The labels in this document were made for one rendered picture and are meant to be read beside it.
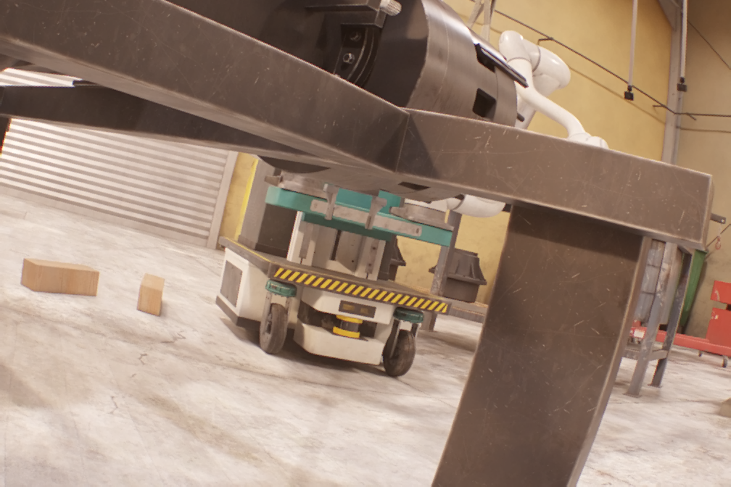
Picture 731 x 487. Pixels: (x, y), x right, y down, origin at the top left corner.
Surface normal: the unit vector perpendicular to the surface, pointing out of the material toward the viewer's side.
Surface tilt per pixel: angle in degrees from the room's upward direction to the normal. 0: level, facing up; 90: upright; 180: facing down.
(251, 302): 90
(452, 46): 76
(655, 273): 90
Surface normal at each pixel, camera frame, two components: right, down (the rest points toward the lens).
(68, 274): 0.91, 0.22
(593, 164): -0.48, -0.13
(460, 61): 0.82, 0.03
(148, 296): 0.26, 0.05
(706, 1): -0.86, -0.21
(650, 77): 0.46, 0.10
